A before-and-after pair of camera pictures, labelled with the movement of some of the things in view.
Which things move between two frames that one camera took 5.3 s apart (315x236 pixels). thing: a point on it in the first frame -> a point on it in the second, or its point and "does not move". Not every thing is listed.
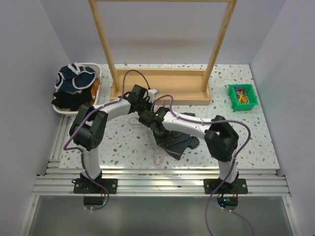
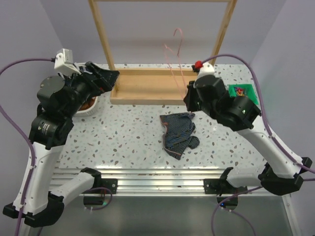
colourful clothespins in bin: (241, 96) does not move
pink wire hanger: (149, 141) -> (166, 48)
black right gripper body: (162, 137) -> (194, 103)
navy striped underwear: (178, 143) does not move
